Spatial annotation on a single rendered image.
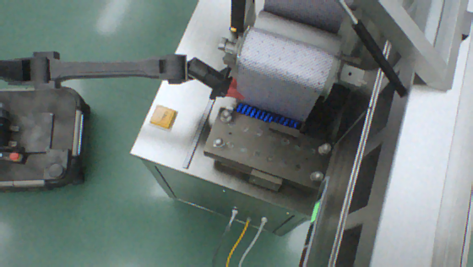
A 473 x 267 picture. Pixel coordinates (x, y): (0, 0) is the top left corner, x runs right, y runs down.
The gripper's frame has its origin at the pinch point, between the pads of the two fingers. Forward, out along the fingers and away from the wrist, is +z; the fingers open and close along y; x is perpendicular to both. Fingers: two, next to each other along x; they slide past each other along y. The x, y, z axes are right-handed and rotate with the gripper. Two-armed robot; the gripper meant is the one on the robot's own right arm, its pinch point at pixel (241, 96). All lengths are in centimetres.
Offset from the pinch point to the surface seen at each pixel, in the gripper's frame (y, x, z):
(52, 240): 66, -132, -14
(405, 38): 14, 72, -12
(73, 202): 44, -132, -13
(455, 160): 15, 57, 25
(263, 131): 7.4, 1.7, 10.7
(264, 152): 14.0, 2.9, 12.8
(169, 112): 8.2, -24.5, -13.0
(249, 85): 0.3, 9.3, -3.2
